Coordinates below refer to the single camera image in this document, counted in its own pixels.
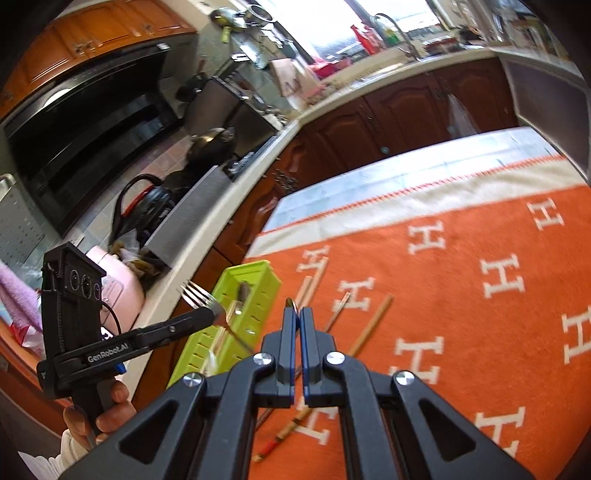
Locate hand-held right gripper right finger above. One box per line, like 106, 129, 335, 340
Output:
300, 307, 536, 480

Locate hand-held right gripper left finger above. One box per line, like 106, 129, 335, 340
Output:
60, 307, 297, 480

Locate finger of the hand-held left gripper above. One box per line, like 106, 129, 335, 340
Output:
137, 307, 224, 356

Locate metal fork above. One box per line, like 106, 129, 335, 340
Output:
179, 281, 256, 356

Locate green plastic utensil tray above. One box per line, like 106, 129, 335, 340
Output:
166, 260, 282, 388

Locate person's left hand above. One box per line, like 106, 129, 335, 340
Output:
62, 380, 136, 452

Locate dark-banded light wooden chopstick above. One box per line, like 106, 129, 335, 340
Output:
302, 257, 329, 308

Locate purple cloth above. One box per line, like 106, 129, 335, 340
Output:
0, 265, 44, 333

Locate pink rice cooker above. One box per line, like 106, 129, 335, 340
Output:
85, 244, 146, 324

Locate steel splash guard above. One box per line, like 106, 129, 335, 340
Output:
141, 166, 232, 268

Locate black pressure cooker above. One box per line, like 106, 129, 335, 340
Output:
113, 174, 178, 241

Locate orange printed blanket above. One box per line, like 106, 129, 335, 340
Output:
245, 157, 591, 480

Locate light blue table cover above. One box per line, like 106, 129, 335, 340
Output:
265, 127, 561, 232

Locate dark wok with lid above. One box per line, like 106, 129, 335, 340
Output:
185, 127, 236, 171

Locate black range hood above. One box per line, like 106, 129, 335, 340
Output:
0, 34, 199, 236

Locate stainless steel countertop appliance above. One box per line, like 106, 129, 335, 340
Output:
185, 76, 278, 158

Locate brown wooden base cabinets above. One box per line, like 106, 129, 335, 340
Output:
139, 58, 518, 402

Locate light cutting board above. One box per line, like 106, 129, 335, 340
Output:
270, 58, 319, 97

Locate clear hanging plastic bag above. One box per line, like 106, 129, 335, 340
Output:
443, 92, 481, 137

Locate chrome kitchen faucet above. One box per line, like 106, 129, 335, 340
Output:
372, 13, 421, 61

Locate orange wooden wall cabinets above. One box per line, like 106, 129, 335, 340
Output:
0, 0, 199, 116

